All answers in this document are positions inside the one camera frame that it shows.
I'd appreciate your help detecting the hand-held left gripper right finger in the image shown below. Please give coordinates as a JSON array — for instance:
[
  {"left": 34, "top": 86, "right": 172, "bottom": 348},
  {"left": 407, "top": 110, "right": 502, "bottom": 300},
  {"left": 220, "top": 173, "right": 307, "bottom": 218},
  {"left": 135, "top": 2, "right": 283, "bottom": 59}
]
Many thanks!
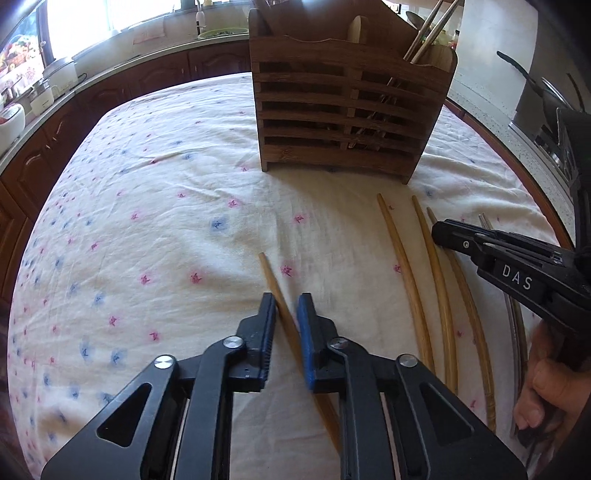
[{"left": 297, "top": 292, "right": 529, "bottom": 480}]

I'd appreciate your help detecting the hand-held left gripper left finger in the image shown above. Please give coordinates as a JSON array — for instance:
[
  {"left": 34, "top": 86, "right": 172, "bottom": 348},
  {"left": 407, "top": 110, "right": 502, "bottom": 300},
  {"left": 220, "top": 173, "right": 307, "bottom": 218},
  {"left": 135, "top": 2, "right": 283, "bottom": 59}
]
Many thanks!
[{"left": 41, "top": 292, "right": 278, "bottom": 480}]

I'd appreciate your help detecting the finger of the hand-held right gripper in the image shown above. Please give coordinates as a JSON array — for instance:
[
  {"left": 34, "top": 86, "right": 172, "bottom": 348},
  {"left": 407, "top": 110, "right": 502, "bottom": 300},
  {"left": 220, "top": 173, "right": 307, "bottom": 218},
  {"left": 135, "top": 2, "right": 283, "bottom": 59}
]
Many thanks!
[{"left": 431, "top": 220, "right": 575, "bottom": 278}]

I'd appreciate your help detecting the metal chopstick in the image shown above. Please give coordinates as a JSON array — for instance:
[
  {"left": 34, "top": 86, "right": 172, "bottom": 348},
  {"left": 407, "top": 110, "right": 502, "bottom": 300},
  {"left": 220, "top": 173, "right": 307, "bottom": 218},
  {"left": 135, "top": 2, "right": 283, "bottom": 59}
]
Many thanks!
[
  {"left": 478, "top": 212, "right": 522, "bottom": 437},
  {"left": 403, "top": 0, "right": 446, "bottom": 63},
  {"left": 411, "top": 0, "right": 462, "bottom": 64}
]

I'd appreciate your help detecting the wooden chopstick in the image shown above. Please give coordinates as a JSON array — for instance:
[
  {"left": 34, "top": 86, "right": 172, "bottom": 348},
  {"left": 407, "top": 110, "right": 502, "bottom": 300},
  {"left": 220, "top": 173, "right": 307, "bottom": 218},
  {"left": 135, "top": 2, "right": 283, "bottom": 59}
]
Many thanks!
[
  {"left": 411, "top": 195, "right": 459, "bottom": 395},
  {"left": 257, "top": 251, "right": 343, "bottom": 457},
  {"left": 426, "top": 207, "right": 498, "bottom": 433},
  {"left": 376, "top": 193, "right": 437, "bottom": 374}
]

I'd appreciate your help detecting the wooden slatted utensil holder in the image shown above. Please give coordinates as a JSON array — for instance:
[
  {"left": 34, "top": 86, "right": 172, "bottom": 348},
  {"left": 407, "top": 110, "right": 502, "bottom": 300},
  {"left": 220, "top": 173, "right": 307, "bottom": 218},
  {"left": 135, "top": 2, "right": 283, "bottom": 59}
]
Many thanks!
[{"left": 248, "top": 0, "right": 459, "bottom": 185}]

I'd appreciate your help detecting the person's right hand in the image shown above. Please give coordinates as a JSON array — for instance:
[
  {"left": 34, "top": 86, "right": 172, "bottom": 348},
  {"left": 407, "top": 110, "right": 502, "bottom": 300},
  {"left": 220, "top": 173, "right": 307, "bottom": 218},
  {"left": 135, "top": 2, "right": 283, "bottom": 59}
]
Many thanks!
[{"left": 513, "top": 318, "right": 591, "bottom": 437}]

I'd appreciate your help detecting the gas stove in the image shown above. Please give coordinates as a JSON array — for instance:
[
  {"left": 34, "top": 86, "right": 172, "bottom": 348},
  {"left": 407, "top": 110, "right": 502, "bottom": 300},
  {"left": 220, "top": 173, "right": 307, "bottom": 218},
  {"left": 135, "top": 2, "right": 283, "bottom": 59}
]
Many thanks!
[{"left": 508, "top": 108, "right": 578, "bottom": 185}]

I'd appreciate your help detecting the white floral tablecloth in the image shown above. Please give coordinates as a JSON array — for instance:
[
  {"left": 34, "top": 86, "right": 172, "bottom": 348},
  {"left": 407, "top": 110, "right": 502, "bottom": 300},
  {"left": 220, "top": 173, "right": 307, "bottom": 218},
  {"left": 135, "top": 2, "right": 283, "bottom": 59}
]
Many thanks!
[{"left": 7, "top": 69, "right": 573, "bottom": 480}]

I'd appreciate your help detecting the black wok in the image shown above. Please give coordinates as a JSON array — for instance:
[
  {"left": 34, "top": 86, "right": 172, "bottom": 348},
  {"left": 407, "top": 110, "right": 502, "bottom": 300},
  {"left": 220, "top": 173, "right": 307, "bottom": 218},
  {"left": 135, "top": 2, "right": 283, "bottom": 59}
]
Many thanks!
[{"left": 496, "top": 50, "right": 591, "bottom": 121}]

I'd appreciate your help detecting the green basin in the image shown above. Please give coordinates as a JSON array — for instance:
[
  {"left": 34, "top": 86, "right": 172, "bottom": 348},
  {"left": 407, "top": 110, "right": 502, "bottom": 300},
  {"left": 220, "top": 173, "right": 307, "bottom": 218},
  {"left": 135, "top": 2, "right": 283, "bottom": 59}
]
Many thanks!
[{"left": 198, "top": 27, "right": 249, "bottom": 40}]

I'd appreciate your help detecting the small white cooker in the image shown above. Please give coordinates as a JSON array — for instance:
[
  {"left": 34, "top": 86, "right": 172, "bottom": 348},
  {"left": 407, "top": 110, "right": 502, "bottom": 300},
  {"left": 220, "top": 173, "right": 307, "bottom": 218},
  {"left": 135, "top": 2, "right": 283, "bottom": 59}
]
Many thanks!
[{"left": 28, "top": 80, "right": 56, "bottom": 116}]

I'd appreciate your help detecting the white and red rice cooker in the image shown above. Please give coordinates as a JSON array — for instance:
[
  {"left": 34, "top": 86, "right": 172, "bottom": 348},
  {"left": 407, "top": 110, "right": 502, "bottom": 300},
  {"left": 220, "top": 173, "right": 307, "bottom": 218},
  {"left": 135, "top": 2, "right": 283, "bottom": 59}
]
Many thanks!
[{"left": 0, "top": 104, "right": 26, "bottom": 158}]

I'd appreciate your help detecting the white steel-lidded rice cooker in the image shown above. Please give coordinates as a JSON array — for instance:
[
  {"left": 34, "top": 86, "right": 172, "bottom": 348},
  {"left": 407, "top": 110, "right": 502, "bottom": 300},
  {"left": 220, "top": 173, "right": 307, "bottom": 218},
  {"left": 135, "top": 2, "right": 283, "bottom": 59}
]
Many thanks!
[{"left": 41, "top": 56, "right": 78, "bottom": 97}]

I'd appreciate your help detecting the large kitchen window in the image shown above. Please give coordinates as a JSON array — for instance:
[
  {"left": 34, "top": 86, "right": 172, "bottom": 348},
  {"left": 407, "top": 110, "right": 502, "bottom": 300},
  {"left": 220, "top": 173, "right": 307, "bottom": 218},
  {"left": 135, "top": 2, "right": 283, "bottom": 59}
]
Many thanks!
[{"left": 37, "top": 0, "right": 252, "bottom": 61}]

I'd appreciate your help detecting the tropical fruit wall poster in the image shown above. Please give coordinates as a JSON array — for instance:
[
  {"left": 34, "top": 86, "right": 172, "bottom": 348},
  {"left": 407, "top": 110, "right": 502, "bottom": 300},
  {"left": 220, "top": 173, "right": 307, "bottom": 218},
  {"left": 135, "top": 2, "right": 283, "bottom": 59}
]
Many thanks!
[{"left": 0, "top": 34, "right": 40, "bottom": 84}]

